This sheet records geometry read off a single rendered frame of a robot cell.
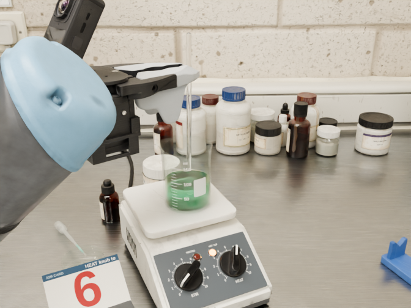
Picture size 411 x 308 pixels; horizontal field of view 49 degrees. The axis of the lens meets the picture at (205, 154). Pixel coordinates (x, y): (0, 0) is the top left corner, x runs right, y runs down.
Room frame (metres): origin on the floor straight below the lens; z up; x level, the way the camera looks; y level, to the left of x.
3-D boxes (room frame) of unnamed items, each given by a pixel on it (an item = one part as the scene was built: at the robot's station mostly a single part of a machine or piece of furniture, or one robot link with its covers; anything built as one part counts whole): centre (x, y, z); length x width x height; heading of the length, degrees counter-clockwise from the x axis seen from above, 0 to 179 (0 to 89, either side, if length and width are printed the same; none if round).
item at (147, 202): (0.51, 0.04, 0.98); 0.12 x 0.12 x 0.01; 24
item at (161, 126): (0.84, 0.08, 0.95); 0.04 x 0.04 x 0.10
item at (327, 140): (0.85, -0.25, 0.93); 0.05 x 0.05 x 0.05
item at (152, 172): (0.64, 0.07, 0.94); 0.06 x 0.06 x 0.08
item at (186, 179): (0.50, 0.03, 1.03); 0.07 x 0.06 x 0.08; 76
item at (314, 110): (0.89, -0.21, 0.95); 0.06 x 0.06 x 0.11
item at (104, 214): (0.60, 0.15, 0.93); 0.03 x 0.03 x 0.07
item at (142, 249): (0.49, 0.03, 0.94); 0.22 x 0.13 x 0.08; 24
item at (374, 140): (0.86, -0.35, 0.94); 0.07 x 0.07 x 0.07
